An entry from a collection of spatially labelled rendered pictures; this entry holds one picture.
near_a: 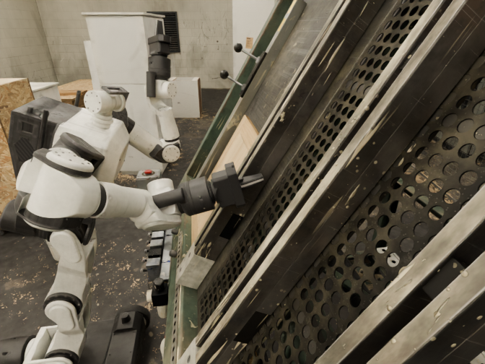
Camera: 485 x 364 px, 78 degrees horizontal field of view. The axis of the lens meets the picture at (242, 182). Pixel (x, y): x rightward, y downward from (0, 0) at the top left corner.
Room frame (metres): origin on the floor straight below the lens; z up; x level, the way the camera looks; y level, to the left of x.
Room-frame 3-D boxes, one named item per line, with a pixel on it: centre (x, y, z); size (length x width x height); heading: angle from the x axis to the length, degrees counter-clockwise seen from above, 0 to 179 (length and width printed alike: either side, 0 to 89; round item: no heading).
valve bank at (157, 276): (1.01, 0.37, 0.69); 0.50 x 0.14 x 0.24; 9
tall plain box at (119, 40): (3.73, 1.25, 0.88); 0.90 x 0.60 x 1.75; 0
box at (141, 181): (1.43, 0.50, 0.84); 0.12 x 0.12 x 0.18; 9
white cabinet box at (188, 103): (6.18, 1.15, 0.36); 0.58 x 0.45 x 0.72; 90
